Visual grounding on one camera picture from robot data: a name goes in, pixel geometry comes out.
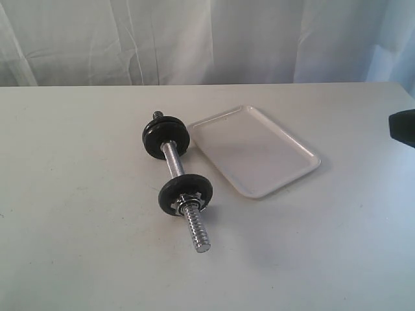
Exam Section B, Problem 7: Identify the chrome threaded dumbbell bar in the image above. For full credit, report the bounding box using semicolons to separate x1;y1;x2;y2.
142;111;211;253

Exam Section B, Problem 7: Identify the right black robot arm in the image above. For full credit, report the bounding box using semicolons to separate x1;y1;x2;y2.
388;109;415;148

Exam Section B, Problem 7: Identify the chrome collar nut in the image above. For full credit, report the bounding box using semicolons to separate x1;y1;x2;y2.
171;192;204;216

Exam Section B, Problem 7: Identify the white rectangular tray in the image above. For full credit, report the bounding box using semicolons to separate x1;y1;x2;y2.
187;106;321;199

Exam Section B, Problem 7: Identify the white curtain backdrop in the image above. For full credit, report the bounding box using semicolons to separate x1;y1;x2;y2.
1;1;414;93

